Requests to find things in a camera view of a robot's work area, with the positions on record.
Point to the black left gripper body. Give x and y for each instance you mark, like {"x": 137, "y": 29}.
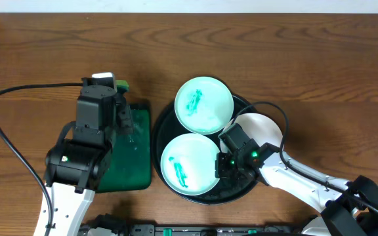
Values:
{"x": 123, "y": 115}

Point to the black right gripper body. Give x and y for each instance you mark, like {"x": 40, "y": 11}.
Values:
{"x": 231, "y": 167}

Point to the black round tray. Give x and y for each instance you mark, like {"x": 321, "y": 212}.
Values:
{"x": 168, "y": 127}

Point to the white plate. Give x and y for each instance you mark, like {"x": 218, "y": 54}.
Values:
{"x": 260, "y": 128}

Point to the mint plate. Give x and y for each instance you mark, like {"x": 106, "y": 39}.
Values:
{"x": 204, "y": 105}
{"x": 188, "y": 164}

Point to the green sponge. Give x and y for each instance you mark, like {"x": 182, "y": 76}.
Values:
{"x": 122, "y": 86}

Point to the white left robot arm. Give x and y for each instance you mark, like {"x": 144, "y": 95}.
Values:
{"x": 82, "y": 154}

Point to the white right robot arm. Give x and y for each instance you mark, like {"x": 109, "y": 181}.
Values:
{"x": 345, "y": 207}

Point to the black rectangular sponge tray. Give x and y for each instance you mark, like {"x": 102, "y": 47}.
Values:
{"x": 130, "y": 167}

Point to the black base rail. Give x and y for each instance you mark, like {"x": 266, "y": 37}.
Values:
{"x": 110, "y": 225}

